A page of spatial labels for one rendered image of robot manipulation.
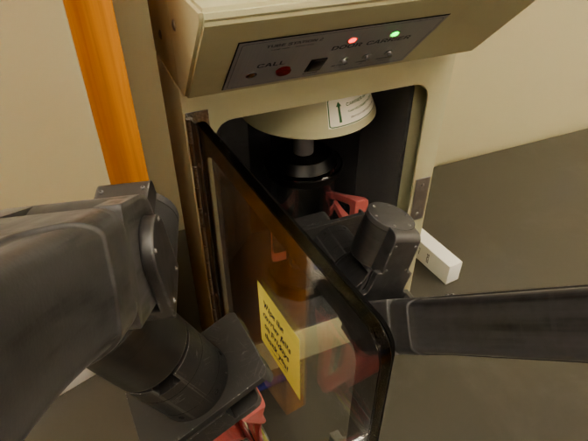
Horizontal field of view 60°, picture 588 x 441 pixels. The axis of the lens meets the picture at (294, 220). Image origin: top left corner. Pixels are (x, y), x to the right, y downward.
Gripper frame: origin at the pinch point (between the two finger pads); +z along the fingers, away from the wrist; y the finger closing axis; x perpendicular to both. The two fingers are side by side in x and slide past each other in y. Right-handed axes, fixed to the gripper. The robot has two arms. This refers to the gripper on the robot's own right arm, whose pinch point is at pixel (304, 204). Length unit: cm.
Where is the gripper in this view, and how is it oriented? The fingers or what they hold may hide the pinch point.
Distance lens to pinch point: 74.5
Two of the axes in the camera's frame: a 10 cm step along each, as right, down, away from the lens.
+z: -3.9, -5.7, 7.2
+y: -9.2, 2.4, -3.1
